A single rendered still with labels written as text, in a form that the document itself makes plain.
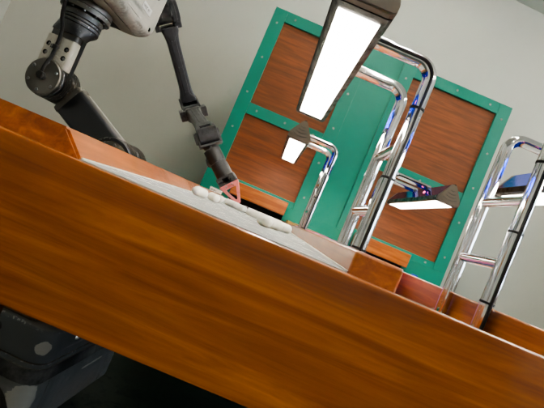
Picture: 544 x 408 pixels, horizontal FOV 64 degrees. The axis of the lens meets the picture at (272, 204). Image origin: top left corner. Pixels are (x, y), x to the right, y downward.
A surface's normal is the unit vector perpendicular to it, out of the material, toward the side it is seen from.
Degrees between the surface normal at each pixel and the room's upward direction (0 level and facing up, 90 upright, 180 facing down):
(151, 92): 90
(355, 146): 90
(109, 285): 90
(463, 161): 90
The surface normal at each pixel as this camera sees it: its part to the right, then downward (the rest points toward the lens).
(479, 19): 0.08, 0.00
